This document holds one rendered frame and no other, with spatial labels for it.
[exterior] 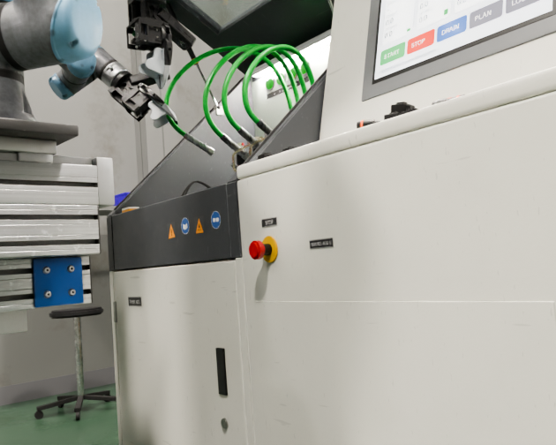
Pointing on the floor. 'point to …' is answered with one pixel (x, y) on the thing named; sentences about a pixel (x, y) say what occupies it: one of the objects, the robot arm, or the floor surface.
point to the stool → (77, 364)
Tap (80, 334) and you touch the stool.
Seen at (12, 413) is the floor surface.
